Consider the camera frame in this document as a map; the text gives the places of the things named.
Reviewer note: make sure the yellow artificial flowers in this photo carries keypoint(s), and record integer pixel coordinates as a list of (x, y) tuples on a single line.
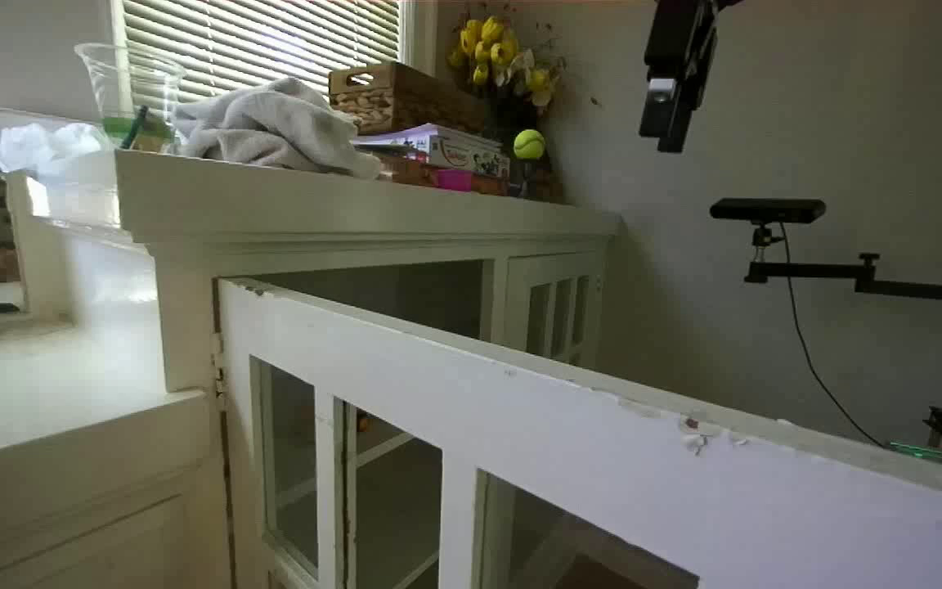
[(493, 52)]

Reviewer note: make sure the white plastic bag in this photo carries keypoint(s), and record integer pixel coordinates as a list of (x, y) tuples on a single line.
[(50, 150)]

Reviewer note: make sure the clear plastic cup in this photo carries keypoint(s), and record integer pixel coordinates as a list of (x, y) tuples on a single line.
[(128, 77)]

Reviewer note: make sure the white hutch cabinet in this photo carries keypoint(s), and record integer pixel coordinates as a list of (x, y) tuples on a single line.
[(276, 202)]

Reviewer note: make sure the low white drawer cabinet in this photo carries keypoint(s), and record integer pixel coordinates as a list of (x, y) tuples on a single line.
[(56, 492)]

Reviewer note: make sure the black stereo camera bar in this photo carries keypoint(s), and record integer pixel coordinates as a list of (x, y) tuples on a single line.
[(768, 211)]

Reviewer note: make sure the yellow tennis ball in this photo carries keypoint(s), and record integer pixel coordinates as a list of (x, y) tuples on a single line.
[(529, 145)]

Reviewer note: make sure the brown wicker basket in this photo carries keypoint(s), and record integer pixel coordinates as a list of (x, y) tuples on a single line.
[(395, 96)]

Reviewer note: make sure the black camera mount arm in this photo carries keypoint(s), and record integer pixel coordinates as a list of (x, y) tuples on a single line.
[(908, 289)]

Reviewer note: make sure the white window blinds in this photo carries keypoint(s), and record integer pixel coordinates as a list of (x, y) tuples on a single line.
[(262, 45)]

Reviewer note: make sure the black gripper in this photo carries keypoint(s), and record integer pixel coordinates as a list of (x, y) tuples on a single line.
[(683, 24)]

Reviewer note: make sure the white glass-paned cabinet door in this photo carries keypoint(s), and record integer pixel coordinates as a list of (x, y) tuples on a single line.
[(518, 296), (557, 438)]

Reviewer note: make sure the grey towel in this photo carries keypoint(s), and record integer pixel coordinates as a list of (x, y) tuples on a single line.
[(276, 127)]

